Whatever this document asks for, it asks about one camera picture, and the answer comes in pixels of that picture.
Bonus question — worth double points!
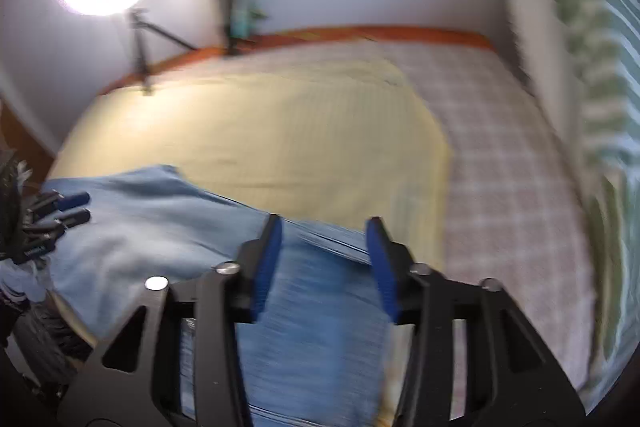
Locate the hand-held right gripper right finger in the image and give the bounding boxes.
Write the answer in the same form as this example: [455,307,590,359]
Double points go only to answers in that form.
[365,216,586,427]

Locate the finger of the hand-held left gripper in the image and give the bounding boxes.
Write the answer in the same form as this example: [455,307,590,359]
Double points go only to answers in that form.
[31,191,91,215]
[12,208,92,265]

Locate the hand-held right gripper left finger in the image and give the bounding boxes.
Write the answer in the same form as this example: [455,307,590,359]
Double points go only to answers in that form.
[57,213,283,427]

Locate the blue denim pants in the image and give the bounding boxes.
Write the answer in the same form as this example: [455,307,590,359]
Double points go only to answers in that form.
[0,164,396,427]

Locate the person's dark trousers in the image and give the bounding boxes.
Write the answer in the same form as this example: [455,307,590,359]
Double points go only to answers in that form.
[0,287,96,388]

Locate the yellow striped blanket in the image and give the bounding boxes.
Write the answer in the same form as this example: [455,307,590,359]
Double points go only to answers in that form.
[47,57,453,427]

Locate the plaid bed sheet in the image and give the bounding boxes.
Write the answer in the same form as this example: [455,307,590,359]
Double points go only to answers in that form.
[220,39,608,423]

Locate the black mini tripod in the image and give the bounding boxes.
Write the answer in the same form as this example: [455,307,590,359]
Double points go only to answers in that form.
[127,8,198,95]

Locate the green patterned pillow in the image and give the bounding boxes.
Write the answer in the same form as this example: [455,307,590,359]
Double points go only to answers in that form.
[505,0,640,408]

